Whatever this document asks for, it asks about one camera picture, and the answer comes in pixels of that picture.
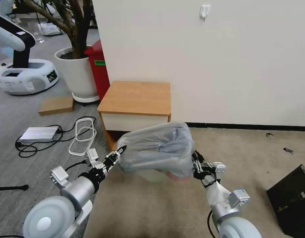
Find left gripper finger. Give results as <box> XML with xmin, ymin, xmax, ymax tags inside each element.
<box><xmin>105</xmin><ymin>145</ymin><xmax>128</xmax><ymax>163</ymax></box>
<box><xmin>108</xmin><ymin>157</ymin><xmax>122</xmax><ymax>172</ymax></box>

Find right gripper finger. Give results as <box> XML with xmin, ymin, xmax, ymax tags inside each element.
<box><xmin>193</xmin><ymin>149</ymin><xmax>205</xmax><ymax>164</ymax></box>
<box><xmin>192</xmin><ymin>160</ymin><xmax>202</xmax><ymax>178</ymax></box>

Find translucent garbage bag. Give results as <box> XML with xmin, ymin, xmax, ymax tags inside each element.
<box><xmin>116</xmin><ymin>121</ymin><xmax>195</xmax><ymax>184</ymax></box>

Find wooden bedside table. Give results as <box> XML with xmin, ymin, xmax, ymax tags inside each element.
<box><xmin>97</xmin><ymin>80</ymin><xmax>172</xmax><ymax>152</ymax></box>

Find white pot saucer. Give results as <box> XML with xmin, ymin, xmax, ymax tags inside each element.
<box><xmin>72</xmin><ymin>93</ymin><xmax>100</xmax><ymax>103</ymax></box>

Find silver power supply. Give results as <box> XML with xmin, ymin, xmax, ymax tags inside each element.
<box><xmin>18</xmin><ymin>126</ymin><xmax>59</xmax><ymax>143</ymax></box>

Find flat cardboard piece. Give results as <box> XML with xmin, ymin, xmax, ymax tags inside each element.
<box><xmin>38</xmin><ymin>96</ymin><xmax>74</xmax><ymax>116</ymax></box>

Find red box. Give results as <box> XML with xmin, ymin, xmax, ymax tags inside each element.
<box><xmin>84</xmin><ymin>39</ymin><xmax>111</xmax><ymax>101</ymax></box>

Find white plant pot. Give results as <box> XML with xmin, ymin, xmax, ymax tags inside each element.
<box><xmin>54</xmin><ymin>46</ymin><xmax>100</xmax><ymax>99</ymax></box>

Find black cardboard box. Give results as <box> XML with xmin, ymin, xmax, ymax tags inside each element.
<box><xmin>266</xmin><ymin>163</ymin><xmax>305</xmax><ymax>236</ymax></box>

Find black rod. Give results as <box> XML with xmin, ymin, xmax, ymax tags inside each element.
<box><xmin>0</xmin><ymin>184</ymin><xmax>29</xmax><ymax>192</ymax></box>

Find brown indoor tree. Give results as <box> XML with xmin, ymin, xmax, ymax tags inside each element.
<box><xmin>14</xmin><ymin>0</ymin><xmax>94</xmax><ymax>60</ymax></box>

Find white storage basket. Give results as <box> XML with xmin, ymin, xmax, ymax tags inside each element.
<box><xmin>37</xmin><ymin>21</ymin><xmax>64</xmax><ymax>37</ymax></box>

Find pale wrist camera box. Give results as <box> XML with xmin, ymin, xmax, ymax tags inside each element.
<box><xmin>212</xmin><ymin>161</ymin><xmax>227</xmax><ymax>179</ymax></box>
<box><xmin>86</xmin><ymin>148</ymin><xmax>104</xmax><ymax>170</ymax></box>

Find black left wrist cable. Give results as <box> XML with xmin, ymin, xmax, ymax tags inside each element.
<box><xmin>64</xmin><ymin>160</ymin><xmax>90</xmax><ymax>172</ymax></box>

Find white rectangular plastic ring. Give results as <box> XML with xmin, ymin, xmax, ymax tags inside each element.
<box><xmin>68</xmin><ymin>127</ymin><xmax>97</xmax><ymax>157</ymax></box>

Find grey rectangular plastic ring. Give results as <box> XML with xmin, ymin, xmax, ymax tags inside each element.
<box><xmin>75</xmin><ymin>118</ymin><xmax>93</xmax><ymax>143</ymax></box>

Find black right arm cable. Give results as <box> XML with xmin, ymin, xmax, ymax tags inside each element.
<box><xmin>207</xmin><ymin>211</ymin><xmax>219</xmax><ymax>238</ymax></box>

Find black power cable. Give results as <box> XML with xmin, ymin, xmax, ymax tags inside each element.
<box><xmin>15</xmin><ymin>138</ymin><xmax>78</xmax><ymax>158</ymax></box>
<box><xmin>54</xmin><ymin>116</ymin><xmax>96</xmax><ymax>142</ymax></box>

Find white wall hook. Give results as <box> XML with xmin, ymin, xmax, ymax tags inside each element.
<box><xmin>199</xmin><ymin>4</ymin><xmax>212</xmax><ymax>22</ymax></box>

